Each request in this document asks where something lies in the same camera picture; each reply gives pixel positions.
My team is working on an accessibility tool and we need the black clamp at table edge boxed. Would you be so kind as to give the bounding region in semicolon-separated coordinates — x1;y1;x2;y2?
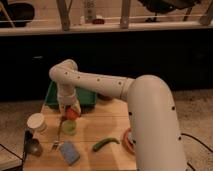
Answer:
23;130;33;160

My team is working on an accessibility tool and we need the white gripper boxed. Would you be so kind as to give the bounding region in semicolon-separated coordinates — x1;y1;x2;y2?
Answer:
57;85;81;116

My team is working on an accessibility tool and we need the white paper cup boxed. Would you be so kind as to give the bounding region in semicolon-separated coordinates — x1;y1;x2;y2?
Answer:
27;113;47;132

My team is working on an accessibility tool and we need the black cable on floor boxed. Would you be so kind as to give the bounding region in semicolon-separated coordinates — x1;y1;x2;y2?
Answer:
180;132;213;171

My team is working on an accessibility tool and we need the red apple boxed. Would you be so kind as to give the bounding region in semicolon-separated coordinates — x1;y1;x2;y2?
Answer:
65;108;79;120

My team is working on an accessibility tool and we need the metal fork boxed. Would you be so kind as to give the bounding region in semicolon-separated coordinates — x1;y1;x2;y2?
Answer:
51;116;66;151

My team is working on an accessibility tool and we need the green plastic tray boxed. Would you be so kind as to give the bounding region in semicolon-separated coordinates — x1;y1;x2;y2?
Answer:
45;81;97;109

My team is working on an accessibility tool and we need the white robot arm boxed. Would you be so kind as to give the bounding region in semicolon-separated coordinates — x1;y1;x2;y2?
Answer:
49;59;187;171

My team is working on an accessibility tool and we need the blue sponge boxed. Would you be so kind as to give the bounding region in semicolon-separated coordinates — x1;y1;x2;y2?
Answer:
59;141;80;165

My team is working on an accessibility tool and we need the dark brown bowl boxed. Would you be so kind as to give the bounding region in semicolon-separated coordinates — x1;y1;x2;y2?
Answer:
98;94;113;101

